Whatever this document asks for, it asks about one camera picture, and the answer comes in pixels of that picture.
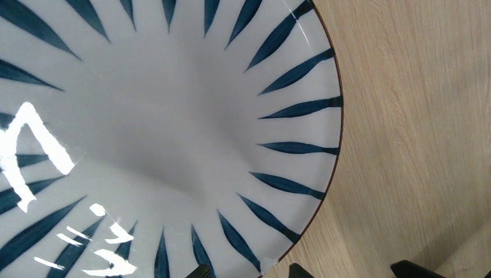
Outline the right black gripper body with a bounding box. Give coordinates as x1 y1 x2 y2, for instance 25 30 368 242
390 260 445 278

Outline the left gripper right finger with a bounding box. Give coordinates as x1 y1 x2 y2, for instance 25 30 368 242
288 263 314 278

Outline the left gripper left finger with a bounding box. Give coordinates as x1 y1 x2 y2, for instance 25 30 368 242
186 265 212 278

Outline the blue striped white plate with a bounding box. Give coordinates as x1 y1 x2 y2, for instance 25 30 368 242
1 1 343 277

